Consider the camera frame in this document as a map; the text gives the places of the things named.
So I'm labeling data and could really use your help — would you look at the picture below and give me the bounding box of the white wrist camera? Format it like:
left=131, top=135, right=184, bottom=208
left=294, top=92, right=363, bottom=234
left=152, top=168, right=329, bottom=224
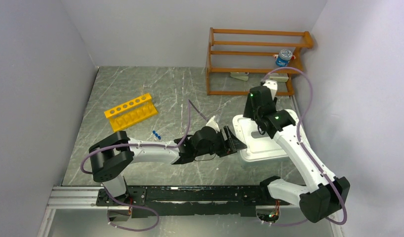
left=205, top=115, right=220, bottom=132
left=262, top=79, right=278, bottom=99

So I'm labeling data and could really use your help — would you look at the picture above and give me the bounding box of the pale green soap dish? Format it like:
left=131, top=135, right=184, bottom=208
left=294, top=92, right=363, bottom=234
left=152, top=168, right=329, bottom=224
left=230, top=72, right=249, bottom=81

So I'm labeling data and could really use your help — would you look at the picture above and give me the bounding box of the white plastic bin lid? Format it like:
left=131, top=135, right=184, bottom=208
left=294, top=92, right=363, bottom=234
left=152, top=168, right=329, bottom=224
left=233, top=115, right=287, bottom=164

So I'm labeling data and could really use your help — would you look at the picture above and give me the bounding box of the small white box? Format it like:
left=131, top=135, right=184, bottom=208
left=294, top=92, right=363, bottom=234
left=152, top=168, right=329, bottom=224
left=269, top=73, right=289, bottom=83

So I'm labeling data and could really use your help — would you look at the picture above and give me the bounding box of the clear plastic well plate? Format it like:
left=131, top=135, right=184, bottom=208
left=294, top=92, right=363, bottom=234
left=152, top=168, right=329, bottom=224
left=153, top=131, right=178, bottom=149

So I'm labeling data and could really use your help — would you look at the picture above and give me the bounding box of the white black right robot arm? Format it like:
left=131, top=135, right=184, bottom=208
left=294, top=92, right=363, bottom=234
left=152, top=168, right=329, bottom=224
left=243, top=85, right=351, bottom=225

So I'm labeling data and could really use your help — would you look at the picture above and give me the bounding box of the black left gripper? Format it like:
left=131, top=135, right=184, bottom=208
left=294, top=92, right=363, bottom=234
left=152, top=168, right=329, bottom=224
left=196, top=125, right=247, bottom=157

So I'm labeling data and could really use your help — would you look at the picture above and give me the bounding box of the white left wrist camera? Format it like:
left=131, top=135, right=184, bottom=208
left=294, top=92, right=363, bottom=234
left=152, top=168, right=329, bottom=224
left=205, top=115, right=220, bottom=132

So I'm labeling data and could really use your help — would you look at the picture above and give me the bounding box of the blue white labelled jar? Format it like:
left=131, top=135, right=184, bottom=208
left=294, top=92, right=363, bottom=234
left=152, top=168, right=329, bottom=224
left=275, top=49, right=293, bottom=67

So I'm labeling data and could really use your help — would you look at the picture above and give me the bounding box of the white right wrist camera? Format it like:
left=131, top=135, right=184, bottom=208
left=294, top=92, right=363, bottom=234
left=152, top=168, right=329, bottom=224
left=262, top=79, right=278, bottom=99

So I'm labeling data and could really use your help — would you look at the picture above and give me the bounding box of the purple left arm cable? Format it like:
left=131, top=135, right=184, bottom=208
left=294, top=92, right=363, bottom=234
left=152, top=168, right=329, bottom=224
left=80, top=99, right=209, bottom=232

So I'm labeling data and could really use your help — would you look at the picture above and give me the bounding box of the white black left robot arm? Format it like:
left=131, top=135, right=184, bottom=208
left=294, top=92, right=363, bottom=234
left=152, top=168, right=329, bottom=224
left=87, top=126, right=247, bottom=205

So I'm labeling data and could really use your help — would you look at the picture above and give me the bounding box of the orange wooden shelf rack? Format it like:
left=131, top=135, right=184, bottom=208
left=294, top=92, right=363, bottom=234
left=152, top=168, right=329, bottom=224
left=205, top=28, right=315, bottom=96

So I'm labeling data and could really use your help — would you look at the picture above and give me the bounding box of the yellow test tube rack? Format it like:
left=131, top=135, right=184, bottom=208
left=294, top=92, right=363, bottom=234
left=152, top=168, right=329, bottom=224
left=104, top=93, right=158, bottom=132

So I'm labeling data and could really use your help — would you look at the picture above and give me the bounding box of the aluminium extrusion frame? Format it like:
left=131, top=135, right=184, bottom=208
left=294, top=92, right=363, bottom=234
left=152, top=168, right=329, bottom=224
left=38, top=186, right=108, bottom=237

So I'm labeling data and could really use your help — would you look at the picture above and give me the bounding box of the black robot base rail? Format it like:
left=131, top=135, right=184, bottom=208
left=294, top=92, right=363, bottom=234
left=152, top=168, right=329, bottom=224
left=95, top=185, right=287, bottom=218

